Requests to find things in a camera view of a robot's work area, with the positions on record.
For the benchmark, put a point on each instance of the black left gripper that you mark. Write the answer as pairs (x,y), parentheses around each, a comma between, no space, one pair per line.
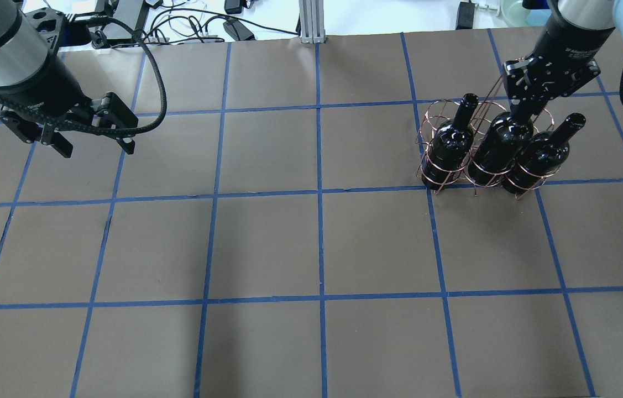
(52,91)

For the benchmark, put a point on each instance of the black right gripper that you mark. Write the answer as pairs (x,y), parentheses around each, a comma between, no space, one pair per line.
(564,45)

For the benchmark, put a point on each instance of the dark glass wine bottle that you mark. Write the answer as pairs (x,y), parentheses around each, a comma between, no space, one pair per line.
(507,135)

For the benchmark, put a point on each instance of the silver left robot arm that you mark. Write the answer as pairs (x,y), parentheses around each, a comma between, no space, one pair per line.
(26,39)

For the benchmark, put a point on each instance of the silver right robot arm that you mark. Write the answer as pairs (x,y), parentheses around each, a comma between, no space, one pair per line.
(616,7)

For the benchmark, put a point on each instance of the dark bottle in basket left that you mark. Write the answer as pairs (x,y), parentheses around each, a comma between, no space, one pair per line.
(542,157)

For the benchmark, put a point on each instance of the dark bottle in basket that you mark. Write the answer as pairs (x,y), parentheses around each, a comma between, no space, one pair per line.
(449,141)
(542,157)

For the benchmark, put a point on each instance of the dark bottle in basket right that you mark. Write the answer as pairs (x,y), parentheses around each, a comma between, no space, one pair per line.
(449,141)

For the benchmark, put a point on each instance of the black power brick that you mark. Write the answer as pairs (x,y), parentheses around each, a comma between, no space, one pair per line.
(238,31)

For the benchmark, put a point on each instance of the copper wire wine basket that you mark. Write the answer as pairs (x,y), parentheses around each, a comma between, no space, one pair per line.
(489,107)

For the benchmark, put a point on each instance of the aluminium frame post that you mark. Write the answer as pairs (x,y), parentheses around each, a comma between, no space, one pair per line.
(311,19)

